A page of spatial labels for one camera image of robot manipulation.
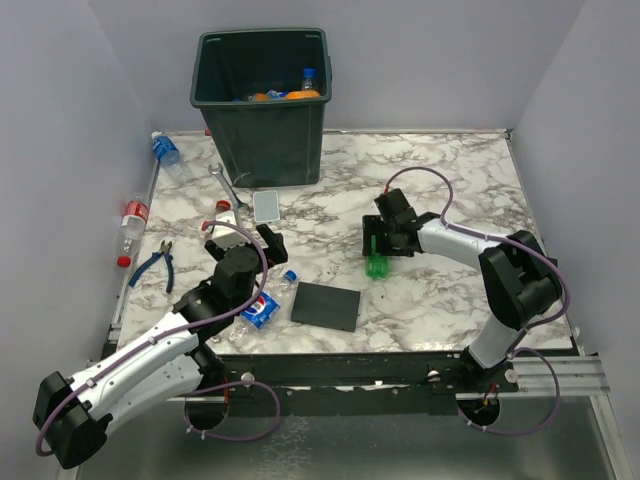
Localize red cola bottle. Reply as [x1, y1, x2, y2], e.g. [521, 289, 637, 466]
[116, 194, 149, 269]

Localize small red cap bottle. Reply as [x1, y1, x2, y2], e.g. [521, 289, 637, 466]
[215, 200, 232, 214]

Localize orange object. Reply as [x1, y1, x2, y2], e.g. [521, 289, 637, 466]
[285, 90, 320, 100]

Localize aluminium frame rail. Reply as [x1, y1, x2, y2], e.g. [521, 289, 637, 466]
[514, 354, 640, 480]

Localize white smartphone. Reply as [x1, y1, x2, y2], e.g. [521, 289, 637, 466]
[253, 190, 281, 223]

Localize Pepsi bottle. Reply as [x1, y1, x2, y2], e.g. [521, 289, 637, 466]
[229, 270, 299, 341]

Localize blue water bottle far left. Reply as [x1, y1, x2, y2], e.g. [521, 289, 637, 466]
[151, 132, 192, 185]

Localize dark green bin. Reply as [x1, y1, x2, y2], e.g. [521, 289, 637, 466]
[190, 28, 332, 188]

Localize blue label water bottle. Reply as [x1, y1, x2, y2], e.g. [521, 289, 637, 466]
[301, 67, 319, 94]

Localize steel wrench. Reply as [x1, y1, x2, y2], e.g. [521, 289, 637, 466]
[208, 163, 251, 214]

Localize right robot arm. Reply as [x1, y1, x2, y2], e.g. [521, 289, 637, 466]
[362, 189, 563, 391]

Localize blue handled pliers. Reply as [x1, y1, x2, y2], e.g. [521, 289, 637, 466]
[128, 239, 175, 294]

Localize black flat box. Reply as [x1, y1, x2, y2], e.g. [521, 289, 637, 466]
[290, 282, 361, 333]

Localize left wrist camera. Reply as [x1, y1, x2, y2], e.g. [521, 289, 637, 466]
[201, 210, 246, 250]

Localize large orange jar bottle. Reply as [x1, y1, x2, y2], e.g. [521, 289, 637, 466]
[244, 93, 270, 102]

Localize black mounting rail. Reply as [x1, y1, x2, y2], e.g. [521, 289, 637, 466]
[99, 344, 521, 419]

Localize blue cap water bottle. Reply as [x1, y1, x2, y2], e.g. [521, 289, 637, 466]
[266, 90, 288, 100]

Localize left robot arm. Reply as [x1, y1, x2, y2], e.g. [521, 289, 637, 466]
[33, 224, 288, 469]

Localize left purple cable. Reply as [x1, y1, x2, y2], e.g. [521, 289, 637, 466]
[34, 219, 281, 457]

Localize green crushed bottle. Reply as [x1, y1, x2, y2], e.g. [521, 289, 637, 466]
[365, 235, 389, 280]

